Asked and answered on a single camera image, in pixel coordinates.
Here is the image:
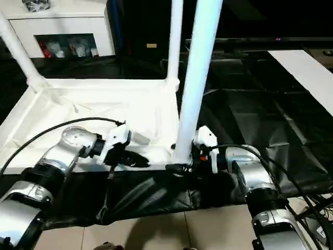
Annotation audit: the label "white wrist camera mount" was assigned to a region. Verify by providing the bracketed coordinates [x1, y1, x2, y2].
[97, 123, 133, 167]
[194, 126, 220, 174]

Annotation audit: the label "white bottle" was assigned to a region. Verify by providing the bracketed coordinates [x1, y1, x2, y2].
[75, 42, 87, 57]

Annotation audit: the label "white flat board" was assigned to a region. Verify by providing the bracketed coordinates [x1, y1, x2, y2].
[267, 49, 333, 117]

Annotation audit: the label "tangled black floor cables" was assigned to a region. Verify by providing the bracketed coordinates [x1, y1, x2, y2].
[299, 192, 333, 225]

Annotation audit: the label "white plastic table top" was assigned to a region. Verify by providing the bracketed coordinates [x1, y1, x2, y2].
[0, 78, 195, 178]

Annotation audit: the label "white cabinet with glass doors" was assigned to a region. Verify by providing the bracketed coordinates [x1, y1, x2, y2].
[0, 0, 116, 59]

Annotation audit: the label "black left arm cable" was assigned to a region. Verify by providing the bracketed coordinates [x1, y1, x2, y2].
[0, 117, 127, 178]

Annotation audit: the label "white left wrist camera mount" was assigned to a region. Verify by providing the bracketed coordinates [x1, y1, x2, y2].
[97, 123, 133, 167]

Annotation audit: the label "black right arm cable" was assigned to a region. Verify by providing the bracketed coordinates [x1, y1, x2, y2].
[205, 144, 333, 250]

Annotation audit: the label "black mat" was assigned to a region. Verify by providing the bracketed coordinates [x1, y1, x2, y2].
[0, 49, 333, 231]

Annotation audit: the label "black flat stand base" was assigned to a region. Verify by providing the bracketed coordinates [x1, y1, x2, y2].
[304, 215, 333, 241]

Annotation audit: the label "white plastic table leg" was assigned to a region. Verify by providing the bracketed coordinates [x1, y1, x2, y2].
[173, 0, 224, 165]
[0, 11, 44, 90]
[166, 0, 183, 89]

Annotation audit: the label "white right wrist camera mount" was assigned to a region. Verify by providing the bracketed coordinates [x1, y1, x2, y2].
[194, 126, 220, 174]

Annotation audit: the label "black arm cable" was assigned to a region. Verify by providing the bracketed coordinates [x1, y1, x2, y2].
[0, 117, 127, 178]
[205, 144, 333, 250]

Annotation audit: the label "red bottle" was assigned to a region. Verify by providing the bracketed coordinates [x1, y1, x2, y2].
[41, 42, 52, 58]

